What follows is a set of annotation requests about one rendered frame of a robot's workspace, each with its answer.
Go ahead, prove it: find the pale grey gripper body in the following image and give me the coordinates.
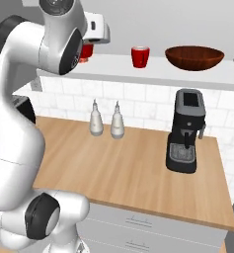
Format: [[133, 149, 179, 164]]
[[82, 22, 112, 45]]

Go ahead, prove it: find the white cabinet shelf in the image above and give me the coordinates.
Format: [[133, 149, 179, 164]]
[[36, 53, 234, 93]]

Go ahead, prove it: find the red cup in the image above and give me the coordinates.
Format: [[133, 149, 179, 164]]
[[78, 42, 95, 64], [130, 45, 151, 69]]

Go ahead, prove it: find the white bottle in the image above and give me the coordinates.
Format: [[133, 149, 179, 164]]
[[110, 100, 125, 140], [89, 98, 105, 137]]

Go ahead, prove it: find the brown wooden bowl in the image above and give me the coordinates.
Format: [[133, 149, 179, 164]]
[[164, 44, 226, 72]]

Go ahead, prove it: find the black appliance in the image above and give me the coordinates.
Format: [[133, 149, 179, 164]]
[[11, 94, 38, 126]]

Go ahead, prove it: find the black coffee machine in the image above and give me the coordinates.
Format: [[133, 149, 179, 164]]
[[165, 87, 207, 175]]

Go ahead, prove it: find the grey drawer front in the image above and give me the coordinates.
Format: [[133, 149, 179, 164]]
[[87, 202, 229, 249], [76, 226, 222, 253]]

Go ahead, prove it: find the grey wall socket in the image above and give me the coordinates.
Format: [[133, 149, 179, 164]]
[[30, 78, 43, 92]]

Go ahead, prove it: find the grey drawer handle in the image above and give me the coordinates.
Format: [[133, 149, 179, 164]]
[[124, 214, 153, 228], [124, 239, 151, 252]]

